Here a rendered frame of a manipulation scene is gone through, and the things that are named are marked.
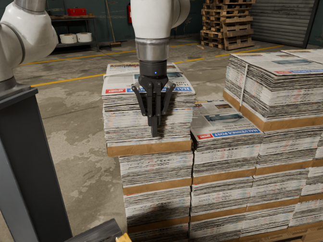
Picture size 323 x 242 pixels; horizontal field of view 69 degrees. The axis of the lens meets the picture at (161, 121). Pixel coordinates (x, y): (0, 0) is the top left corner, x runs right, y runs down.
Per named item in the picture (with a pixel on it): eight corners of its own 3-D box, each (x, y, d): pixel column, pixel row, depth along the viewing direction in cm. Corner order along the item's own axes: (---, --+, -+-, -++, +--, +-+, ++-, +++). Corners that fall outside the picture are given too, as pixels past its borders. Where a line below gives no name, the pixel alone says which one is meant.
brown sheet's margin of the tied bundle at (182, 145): (109, 132, 93) (108, 123, 90) (181, 127, 96) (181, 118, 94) (107, 157, 79) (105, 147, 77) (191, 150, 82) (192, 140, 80)
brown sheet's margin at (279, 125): (222, 96, 127) (223, 89, 124) (270, 92, 132) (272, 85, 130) (262, 131, 94) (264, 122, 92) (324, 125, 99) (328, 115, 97)
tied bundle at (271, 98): (221, 98, 127) (227, 54, 116) (270, 93, 132) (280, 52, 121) (261, 133, 94) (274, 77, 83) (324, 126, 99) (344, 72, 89)
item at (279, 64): (229, 55, 115) (229, 53, 115) (281, 53, 120) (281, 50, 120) (275, 77, 84) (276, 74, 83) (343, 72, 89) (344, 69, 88)
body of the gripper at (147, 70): (165, 55, 68) (165, 86, 72) (135, 56, 66) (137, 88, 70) (171, 61, 61) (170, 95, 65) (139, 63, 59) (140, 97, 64)
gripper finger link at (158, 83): (153, 78, 68) (158, 77, 68) (155, 112, 73) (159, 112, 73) (155, 81, 65) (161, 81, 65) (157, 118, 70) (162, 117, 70)
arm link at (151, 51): (133, 34, 64) (134, 57, 67) (137, 40, 56) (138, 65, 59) (166, 34, 66) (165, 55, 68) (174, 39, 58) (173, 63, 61)
